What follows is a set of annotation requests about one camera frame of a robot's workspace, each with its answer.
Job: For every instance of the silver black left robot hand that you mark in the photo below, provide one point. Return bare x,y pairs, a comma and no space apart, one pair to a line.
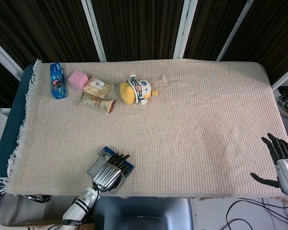
108,176

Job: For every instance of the thin-framed eyeglasses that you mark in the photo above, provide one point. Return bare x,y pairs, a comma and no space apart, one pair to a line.
106,157

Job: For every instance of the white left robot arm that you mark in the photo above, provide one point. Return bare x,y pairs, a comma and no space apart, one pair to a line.
79,208

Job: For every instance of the grey robot torso cover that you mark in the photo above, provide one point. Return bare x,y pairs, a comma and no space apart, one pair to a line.
144,210

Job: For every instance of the black white sneaker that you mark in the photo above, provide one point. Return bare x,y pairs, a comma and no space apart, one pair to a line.
285,105

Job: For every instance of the chrome bar black knob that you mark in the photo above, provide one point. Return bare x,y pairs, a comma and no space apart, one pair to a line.
36,198

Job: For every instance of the brown snack packet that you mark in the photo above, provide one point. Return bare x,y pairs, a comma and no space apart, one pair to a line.
93,101

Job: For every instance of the yellow plush toy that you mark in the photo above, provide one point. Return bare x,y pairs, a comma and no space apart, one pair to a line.
128,92

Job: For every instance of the beige waffle blanket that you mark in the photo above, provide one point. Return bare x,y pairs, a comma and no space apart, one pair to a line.
182,131

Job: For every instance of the clear snack bag red logo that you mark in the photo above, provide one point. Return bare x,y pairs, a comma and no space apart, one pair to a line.
98,87

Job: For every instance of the pink foam cube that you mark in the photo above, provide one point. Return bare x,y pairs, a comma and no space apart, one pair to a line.
76,79

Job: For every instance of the teal padded table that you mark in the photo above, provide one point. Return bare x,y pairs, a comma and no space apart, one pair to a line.
7,143

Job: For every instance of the blue cookie box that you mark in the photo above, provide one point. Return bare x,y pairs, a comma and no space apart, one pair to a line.
58,81

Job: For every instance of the dark brown screen panel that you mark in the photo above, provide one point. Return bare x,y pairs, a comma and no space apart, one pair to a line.
43,28
213,26
139,28
271,36
0,83

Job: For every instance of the white screen frame post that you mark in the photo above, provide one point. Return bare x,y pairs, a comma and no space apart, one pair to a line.
184,28
4,54
235,30
284,80
94,31

